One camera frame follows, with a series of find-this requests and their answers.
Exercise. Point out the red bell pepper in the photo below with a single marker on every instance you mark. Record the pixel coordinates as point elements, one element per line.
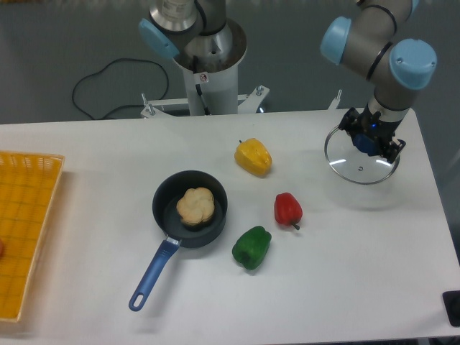
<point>287,210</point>

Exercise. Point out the yellow bell pepper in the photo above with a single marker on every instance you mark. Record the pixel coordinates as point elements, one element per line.
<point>253,156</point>

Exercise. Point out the glass pot lid steel rim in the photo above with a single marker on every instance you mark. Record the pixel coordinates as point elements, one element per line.
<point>353,165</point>

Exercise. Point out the dark saucepan blue handle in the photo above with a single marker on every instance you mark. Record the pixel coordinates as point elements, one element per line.
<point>177,234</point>

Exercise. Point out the black gripper blue part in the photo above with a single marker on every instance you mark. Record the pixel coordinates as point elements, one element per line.
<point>371,135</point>

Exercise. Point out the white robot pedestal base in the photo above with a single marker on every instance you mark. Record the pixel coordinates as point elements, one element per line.
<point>210,69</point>

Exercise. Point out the yellow woven basket tray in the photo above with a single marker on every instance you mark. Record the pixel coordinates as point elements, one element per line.
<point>28,185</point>

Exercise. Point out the green bell pepper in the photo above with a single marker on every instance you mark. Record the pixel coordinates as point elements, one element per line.
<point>251,247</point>

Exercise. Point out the black device at table corner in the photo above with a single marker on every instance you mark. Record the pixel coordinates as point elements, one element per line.
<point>451,303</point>

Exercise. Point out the beige bread roll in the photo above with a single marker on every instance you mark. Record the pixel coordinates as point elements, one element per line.
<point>196,207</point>

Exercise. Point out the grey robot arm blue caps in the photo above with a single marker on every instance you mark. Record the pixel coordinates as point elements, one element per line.
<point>364,45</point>

